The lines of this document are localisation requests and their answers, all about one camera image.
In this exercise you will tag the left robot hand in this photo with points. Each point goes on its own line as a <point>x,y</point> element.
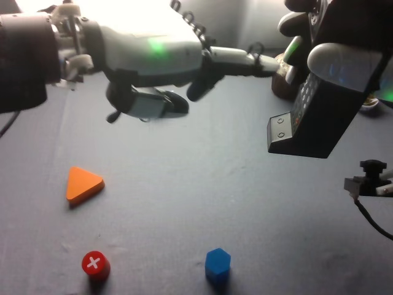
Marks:
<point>159,58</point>

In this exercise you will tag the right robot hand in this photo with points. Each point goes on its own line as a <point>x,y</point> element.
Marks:
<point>337,61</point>

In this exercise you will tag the small bowl green soup spoon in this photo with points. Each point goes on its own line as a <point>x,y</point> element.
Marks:
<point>370,106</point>

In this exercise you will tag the toy cupcake white frosting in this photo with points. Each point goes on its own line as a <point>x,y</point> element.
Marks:
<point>281,87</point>

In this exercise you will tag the grey table cloth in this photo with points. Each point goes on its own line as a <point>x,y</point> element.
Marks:
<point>184,184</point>

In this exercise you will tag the orange triangle block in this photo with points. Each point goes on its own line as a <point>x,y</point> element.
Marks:
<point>81,186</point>

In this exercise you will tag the blue hexagon block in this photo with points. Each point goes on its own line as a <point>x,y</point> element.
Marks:
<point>218,262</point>

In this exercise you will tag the red cylinder block white cross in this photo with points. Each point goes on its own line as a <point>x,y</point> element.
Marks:
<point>95,264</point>

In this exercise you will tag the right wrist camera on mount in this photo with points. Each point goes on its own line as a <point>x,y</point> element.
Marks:
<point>368,181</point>

